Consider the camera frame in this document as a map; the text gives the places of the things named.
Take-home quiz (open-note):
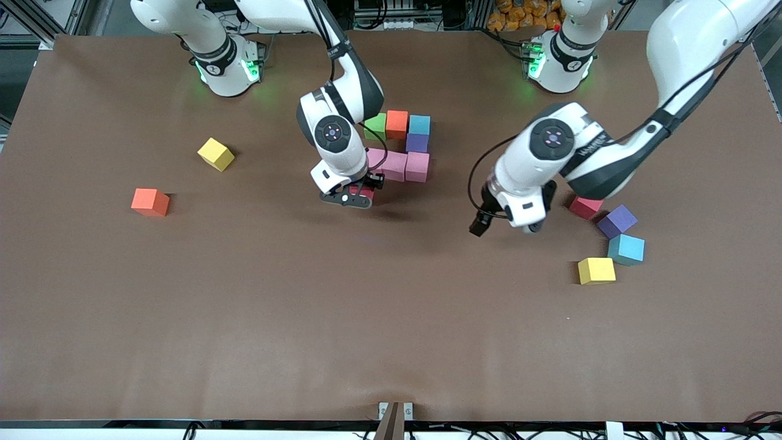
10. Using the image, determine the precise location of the orange foam cube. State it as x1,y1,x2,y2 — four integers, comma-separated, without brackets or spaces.
131,188,170,218
385,110,409,140

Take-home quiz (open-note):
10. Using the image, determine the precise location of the yellow foam cube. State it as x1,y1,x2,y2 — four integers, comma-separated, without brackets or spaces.
197,137,236,172
577,257,617,286

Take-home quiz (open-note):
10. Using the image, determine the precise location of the equipment rack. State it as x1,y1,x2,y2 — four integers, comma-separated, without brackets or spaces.
351,0,428,31

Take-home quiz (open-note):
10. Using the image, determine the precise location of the pile of orange objects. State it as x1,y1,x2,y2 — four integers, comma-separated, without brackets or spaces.
487,0,563,32

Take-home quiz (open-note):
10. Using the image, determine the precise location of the brown pole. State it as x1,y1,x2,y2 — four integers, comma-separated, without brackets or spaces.
373,401,406,440

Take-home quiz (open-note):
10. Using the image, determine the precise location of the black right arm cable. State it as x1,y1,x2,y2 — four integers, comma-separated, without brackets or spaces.
305,0,390,178

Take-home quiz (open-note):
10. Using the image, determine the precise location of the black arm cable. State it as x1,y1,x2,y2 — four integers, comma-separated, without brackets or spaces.
305,0,390,178
468,6,782,221

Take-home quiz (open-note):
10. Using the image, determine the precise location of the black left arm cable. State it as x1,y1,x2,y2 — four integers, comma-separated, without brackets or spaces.
468,6,782,221

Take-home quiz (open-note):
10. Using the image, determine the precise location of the silver metal bracket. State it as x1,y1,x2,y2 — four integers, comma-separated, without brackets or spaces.
378,401,414,422

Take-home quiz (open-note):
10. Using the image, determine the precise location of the black cable bundle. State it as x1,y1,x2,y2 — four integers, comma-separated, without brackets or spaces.
727,411,782,438

